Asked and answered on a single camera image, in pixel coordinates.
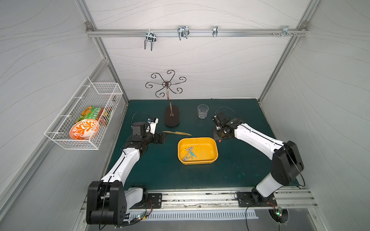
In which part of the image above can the metal loop hook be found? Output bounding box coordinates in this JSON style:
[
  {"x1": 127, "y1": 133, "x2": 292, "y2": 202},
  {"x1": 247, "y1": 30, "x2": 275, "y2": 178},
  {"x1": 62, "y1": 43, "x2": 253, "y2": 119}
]
[{"x1": 177, "y1": 26, "x2": 190, "y2": 40}]

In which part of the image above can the metal corner hook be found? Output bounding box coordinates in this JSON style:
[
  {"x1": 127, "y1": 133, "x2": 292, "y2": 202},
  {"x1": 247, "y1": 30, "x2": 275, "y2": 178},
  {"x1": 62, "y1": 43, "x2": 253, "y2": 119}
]
[{"x1": 271, "y1": 26, "x2": 298, "y2": 38}]

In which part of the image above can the green snack packet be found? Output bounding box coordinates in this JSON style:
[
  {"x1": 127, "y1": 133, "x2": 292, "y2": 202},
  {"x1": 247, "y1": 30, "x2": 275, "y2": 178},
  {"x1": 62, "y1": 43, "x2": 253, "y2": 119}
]
[{"x1": 75, "y1": 106, "x2": 113, "y2": 126}]

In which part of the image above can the orange patterned bowl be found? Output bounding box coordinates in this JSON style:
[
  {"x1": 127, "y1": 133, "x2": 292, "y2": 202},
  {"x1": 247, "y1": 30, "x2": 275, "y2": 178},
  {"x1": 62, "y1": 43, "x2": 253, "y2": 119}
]
[{"x1": 69, "y1": 119, "x2": 100, "y2": 140}]

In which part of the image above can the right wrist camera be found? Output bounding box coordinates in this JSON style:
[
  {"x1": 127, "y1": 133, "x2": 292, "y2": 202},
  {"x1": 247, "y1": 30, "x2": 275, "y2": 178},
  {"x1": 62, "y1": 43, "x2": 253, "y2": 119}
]
[{"x1": 212, "y1": 112, "x2": 229, "y2": 130}]

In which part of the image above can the white vented cable duct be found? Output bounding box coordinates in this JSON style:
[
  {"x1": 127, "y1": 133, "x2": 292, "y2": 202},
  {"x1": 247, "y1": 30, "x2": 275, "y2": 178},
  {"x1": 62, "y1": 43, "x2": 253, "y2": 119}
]
[{"x1": 145, "y1": 209, "x2": 259, "y2": 221}]

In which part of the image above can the grey clothespin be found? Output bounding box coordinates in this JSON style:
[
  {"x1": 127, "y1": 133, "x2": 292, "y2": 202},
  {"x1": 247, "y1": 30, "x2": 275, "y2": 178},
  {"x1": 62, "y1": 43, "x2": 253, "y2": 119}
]
[{"x1": 182, "y1": 147, "x2": 193, "y2": 161}]

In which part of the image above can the metal double hook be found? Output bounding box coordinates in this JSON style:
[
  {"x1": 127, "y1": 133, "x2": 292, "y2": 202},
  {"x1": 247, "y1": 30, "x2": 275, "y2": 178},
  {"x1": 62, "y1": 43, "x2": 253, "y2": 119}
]
[{"x1": 144, "y1": 31, "x2": 157, "y2": 51}]

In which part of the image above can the teal clothespin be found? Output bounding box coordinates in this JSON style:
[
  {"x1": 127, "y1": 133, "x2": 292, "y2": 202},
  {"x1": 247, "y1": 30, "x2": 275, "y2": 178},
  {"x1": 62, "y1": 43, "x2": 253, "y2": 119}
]
[{"x1": 189, "y1": 151, "x2": 197, "y2": 159}]

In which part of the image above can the aluminium top rail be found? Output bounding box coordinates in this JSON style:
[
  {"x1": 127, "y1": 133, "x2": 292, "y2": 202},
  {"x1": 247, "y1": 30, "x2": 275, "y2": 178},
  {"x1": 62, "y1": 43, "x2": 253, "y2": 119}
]
[{"x1": 86, "y1": 27, "x2": 309, "y2": 38}]

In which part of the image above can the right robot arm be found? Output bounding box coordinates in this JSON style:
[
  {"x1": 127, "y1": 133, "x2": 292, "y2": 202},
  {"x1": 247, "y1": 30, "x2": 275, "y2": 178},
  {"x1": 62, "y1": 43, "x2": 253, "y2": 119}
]
[{"x1": 212, "y1": 113, "x2": 304, "y2": 203}]

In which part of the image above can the aluminium front rail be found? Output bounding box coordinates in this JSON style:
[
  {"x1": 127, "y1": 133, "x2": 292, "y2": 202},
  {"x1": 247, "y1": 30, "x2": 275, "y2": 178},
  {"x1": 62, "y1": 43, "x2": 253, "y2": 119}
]
[{"x1": 80, "y1": 187, "x2": 319, "y2": 213}]

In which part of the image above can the small metal hook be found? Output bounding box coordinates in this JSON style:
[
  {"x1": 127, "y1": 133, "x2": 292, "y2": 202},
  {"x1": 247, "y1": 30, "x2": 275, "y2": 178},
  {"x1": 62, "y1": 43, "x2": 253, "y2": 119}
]
[{"x1": 212, "y1": 26, "x2": 218, "y2": 38}]

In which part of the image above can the white wire basket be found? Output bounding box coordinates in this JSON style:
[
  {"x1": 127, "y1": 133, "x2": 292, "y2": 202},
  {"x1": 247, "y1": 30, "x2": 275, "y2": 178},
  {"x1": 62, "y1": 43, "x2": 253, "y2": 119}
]
[{"x1": 44, "y1": 77, "x2": 123, "y2": 150}]

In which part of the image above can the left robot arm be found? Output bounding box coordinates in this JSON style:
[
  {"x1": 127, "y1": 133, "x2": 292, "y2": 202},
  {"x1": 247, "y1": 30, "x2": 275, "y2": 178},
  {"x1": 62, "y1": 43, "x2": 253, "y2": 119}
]
[{"x1": 86, "y1": 117, "x2": 165, "y2": 229}]

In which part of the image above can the metal mug tree stand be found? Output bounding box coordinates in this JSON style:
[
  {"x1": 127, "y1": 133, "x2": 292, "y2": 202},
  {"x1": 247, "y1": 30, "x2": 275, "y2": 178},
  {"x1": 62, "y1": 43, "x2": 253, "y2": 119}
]
[{"x1": 145, "y1": 70, "x2": 187, "y2": 128}]

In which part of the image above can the yellow plastic storage box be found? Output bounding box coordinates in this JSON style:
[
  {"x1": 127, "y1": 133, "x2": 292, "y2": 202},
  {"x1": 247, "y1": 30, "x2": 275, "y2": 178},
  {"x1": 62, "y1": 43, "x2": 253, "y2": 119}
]
[{"x1": 177, "y1": 137, "x2": 219, "y2": 165}]

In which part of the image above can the aluminium rail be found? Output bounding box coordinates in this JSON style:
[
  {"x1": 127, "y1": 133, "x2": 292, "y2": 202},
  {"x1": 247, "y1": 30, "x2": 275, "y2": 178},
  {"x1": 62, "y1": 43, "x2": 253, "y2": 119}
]
[
  {"x1": 80, "y1": 187, "x2": 319, "y2": 213},
  {"x1": 86, "y1": 27, "x2": 309, "y2": 38}
]

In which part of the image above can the wooden knife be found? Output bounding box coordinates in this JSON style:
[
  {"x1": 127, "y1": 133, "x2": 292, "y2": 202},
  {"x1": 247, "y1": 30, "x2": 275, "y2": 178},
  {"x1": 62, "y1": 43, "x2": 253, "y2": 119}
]
[{"x1": 163, "y1": 131, "x2": 192, "y2": 136}]

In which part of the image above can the clear drinking glass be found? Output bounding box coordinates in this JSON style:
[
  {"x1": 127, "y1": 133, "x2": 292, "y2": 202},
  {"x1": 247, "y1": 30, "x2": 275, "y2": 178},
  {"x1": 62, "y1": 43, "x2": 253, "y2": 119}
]
[{"x1": 198, "y1": 104, "x2": 209, "y2": 119}]

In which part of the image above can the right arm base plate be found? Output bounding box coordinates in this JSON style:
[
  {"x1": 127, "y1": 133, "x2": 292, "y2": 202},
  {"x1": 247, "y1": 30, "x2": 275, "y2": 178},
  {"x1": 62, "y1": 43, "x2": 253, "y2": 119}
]
[{"x1": 234, "y1": 191, "x2": 277, "y2": 208}]

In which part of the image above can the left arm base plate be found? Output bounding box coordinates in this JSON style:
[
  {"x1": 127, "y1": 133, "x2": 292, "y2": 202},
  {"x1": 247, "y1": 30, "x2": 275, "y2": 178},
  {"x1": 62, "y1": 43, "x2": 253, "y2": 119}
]
[{"x1": 137, "y1": 193, "x2": 163, "y2": 209}]

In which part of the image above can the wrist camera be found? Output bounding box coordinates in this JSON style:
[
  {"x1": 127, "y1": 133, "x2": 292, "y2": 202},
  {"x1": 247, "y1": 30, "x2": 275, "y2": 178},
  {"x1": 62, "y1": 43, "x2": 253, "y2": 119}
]
[
  {"x1": 147, "y1": 117, "x2": 159, "y2": 134},
  {"x1": 212, "y1": 112, "x2": 229, "y2": 130}
]

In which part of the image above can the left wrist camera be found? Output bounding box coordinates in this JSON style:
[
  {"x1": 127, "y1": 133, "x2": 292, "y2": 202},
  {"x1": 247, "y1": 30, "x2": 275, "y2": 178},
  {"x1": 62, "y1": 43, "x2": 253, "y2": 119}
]
[{"x1": 147, "y1": 117, "x2": 159, "y2": 134}]

